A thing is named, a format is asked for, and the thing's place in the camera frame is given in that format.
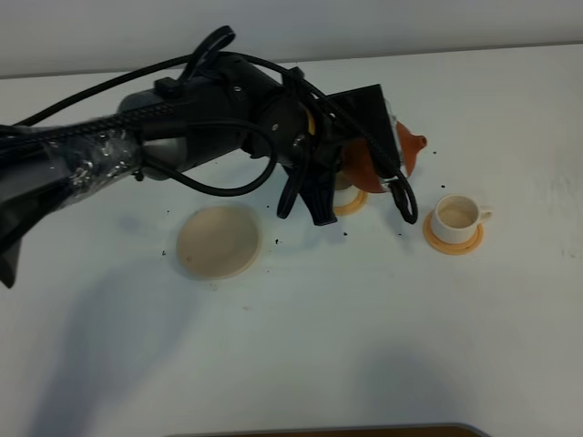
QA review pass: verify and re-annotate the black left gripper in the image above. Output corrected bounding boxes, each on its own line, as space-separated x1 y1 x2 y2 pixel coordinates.
254 85 343 226

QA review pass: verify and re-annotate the brown clay teapot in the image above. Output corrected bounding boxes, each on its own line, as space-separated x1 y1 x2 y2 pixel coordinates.
341 121 427 193

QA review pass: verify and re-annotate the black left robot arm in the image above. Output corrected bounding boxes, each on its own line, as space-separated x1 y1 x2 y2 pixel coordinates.
1 53 347 287

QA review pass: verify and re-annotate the white teacup near teapot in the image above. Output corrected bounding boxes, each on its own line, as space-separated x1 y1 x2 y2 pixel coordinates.
334 172 353 191

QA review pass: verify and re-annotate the round beige teapot tray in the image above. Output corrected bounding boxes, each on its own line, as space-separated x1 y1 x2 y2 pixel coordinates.
176 206 262 279

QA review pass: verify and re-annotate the orange coaster under near cup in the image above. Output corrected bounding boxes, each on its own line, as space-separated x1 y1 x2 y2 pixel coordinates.
333 186 368 216

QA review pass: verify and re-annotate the orange coaster under cup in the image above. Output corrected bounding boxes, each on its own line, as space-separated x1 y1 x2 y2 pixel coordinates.
423 212 484 256
333 186 368 216

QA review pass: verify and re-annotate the white teacup far right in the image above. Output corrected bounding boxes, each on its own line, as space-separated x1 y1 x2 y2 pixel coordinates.
430 194 493 244

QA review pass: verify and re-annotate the orange coaster under right cup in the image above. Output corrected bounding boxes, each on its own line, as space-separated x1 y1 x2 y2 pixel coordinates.
423 212 484 256

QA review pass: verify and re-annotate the black left camera cable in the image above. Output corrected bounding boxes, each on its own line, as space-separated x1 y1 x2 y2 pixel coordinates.
8 25 420 225

